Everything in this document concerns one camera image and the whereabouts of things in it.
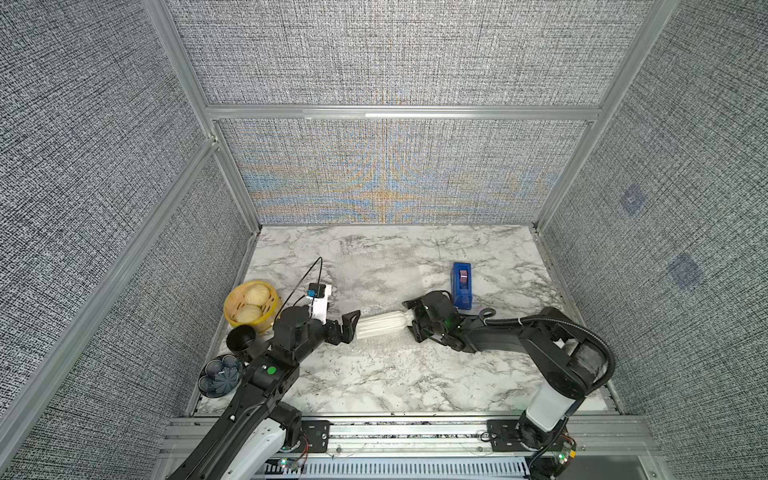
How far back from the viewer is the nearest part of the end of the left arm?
675 mm

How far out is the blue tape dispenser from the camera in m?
0.94

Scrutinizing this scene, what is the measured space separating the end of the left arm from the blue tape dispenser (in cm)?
40
